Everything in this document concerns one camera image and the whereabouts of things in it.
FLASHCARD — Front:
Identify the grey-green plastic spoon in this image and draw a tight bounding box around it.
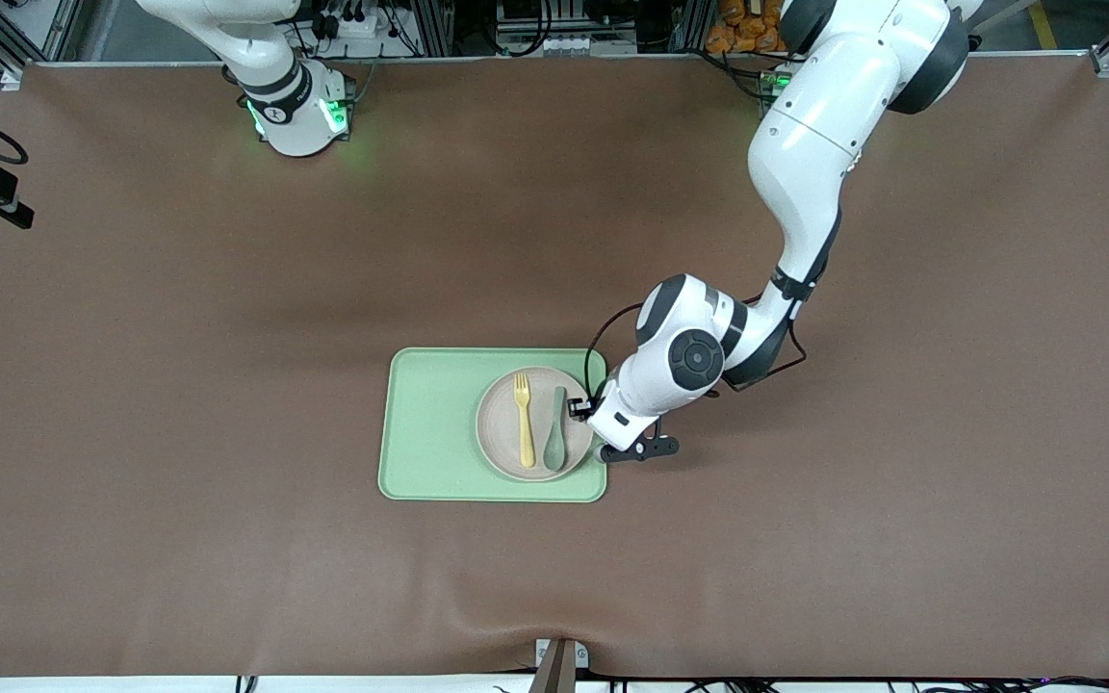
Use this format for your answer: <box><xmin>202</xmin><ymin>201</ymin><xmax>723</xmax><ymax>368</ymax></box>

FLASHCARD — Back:
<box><xmin>542</xmin><ymin>386</ymin><xmax>568</xmax><ymax>473</ymax></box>

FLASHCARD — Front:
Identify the yellow plastic fork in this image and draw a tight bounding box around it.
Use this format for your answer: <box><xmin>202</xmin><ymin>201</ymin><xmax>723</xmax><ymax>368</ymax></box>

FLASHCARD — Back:
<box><xmin>513</xmin><ymin>372</ymin><xmax>536</xmax><ymax>470</ymax></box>

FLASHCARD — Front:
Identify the beige round plate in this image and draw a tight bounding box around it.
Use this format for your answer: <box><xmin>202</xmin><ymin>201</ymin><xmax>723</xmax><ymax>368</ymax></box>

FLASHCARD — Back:
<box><xmin>476</xmin><ymin>367</ymin><xmax>596</xmax><ymax>482</ymax></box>

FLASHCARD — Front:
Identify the light green rectangular tray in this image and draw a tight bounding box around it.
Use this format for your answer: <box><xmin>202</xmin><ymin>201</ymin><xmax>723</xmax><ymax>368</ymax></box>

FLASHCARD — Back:
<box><xmin>377</xmin><ymin>347</ymin><xmax>608</xmax><ymax>503</ymax></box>

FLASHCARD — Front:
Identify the brown table cover mat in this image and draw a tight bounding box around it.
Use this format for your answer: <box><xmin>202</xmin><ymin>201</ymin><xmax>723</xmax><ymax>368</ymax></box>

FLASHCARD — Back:
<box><xmin>0</xmin><ymin>53</ymin><xmax>1109</xmax><ymax>680</ymax></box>

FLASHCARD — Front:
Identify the white power strip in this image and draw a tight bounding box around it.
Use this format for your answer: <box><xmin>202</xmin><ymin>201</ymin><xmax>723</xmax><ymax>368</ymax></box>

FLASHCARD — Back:
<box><xmin>309</xmin><ymin>8</ymin><xmax>397</xmax><ymax>41</ymax></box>

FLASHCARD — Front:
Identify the bag of orange items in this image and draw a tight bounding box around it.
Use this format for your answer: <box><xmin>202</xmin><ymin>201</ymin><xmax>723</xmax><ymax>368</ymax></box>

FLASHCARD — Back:
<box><xmin>706</xmin><ymin>0</ymin><xmax>791</xmax><ymax>55</ymax></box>

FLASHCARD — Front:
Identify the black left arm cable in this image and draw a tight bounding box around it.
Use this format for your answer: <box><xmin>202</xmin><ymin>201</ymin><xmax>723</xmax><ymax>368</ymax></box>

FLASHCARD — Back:
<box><xmin>583</xmin><ymin>289</ymin><xmax>808</xmax><ymax>400</ymax></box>

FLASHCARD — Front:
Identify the aluminium frame post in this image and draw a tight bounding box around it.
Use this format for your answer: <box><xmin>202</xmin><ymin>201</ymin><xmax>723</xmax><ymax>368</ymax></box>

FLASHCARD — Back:
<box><xmin>415</xmin><ymin>0</ymin><xmax>454</xmax><ymax>57</ymax></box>
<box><xmin>672</xmin><ymin>0</ymin><xmax>714</xmax><ymax>54</ymax></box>

